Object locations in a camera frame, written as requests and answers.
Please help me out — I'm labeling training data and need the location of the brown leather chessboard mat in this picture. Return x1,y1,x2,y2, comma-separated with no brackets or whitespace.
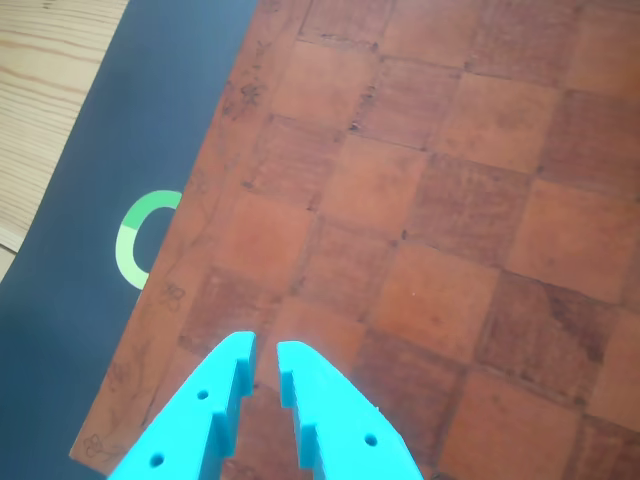
68,0,640,480

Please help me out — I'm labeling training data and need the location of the green ring sticker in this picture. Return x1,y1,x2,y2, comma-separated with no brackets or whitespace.
115,189,184,290

